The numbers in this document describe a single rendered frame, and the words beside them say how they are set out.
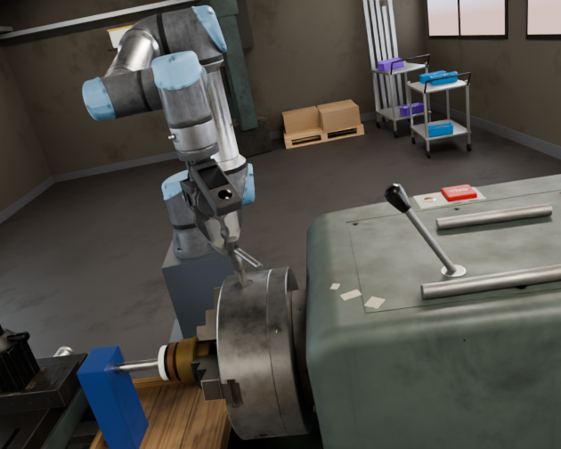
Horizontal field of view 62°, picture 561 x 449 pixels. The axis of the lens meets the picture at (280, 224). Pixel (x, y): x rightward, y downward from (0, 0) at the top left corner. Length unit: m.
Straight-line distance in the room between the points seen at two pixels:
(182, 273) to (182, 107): 0.69
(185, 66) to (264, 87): 7.25
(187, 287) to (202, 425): 0.42
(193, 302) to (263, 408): 0.64
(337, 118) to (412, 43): 1.95
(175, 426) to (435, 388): 0.64
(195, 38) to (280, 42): 6.78
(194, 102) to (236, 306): 0.35
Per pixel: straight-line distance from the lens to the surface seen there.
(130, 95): 0.89
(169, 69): 0.78
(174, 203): 1.35
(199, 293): 1.41
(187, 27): 1.24
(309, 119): 7.62
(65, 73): 8.51
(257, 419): 0.86
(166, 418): 1.20
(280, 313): 0.81
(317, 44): 8.06
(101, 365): 1.04
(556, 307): 0.73
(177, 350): 0.97
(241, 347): 0.81
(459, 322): 0.69
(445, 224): 0.92
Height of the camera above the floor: 1.65
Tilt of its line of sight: 22 degrees down
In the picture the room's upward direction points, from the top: 11 degrees counter-clockwise
